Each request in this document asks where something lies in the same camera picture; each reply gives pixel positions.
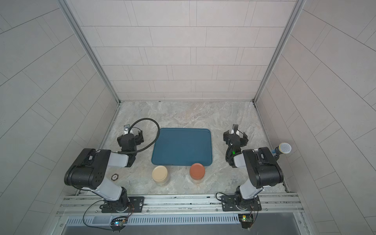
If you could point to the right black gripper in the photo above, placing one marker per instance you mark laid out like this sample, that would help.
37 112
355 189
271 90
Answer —
227 137

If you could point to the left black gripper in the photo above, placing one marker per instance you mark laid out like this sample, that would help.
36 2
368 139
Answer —
138 140

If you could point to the clear jar with beige lid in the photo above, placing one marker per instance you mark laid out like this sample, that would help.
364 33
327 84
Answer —
160 175

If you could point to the clear jar with red lid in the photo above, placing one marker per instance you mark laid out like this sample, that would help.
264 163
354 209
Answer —
197 173

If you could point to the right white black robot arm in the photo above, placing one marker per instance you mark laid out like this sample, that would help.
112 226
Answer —
262 169

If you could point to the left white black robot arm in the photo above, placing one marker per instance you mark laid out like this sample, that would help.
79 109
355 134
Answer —
89 169

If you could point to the small round brass object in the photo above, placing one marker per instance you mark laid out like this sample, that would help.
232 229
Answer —
114 177

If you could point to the microphone with foam head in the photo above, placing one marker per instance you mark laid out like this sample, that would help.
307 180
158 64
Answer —
283 148

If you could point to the teal plastic tray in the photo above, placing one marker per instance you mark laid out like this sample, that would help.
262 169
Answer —
183 147

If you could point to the right circuit board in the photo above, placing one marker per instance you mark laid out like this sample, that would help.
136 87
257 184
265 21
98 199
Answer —
246 220

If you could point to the circuit board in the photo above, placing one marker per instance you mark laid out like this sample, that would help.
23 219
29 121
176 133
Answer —
118 223
246 220

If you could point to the left circuit board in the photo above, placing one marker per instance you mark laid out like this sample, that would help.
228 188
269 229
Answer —
118 223

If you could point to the aluminium mounting rail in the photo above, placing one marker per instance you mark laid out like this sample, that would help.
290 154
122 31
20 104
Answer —
184 204

